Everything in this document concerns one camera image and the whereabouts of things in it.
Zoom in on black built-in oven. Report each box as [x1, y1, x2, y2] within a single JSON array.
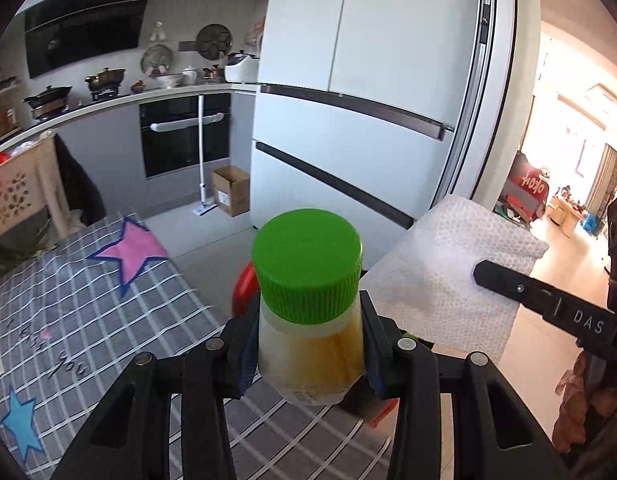
[[139, 93, 231, 178]]

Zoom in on white refrigerator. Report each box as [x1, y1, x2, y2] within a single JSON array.
[[251, 0, 517, 266]]

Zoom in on white paper towel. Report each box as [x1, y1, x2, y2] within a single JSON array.
[[361, 195, 548, 362]]

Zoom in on green cap plastic bottle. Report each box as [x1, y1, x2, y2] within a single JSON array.
[[251, 208, 365, 405]]

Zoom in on red round stool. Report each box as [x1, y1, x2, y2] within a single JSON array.
[[231, 261, 260, 318]]

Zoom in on black range hood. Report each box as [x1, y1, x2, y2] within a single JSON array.
[[24, 0, 148, 78]]

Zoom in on white rice cooker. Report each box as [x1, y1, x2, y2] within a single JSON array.
[[224, 50, 260, 84]]

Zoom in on white stick vacuum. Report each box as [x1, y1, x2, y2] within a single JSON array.
[[194, 94, 215, 217]]

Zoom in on black cooking pot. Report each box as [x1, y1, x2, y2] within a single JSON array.
[[23, 86, 72, 120]]

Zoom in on grey checked star tablecloth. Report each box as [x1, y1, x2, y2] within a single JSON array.
[[0, 210, 392, 479]]

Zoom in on cardboard box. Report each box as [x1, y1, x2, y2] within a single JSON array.
[[212, 166, 250, 217]]

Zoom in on cream perforated chair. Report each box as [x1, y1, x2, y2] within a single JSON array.
[[0, 130, 70, 238]]

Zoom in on brown cooking pot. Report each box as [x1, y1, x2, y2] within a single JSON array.
[[85, 67, 125, 102]]

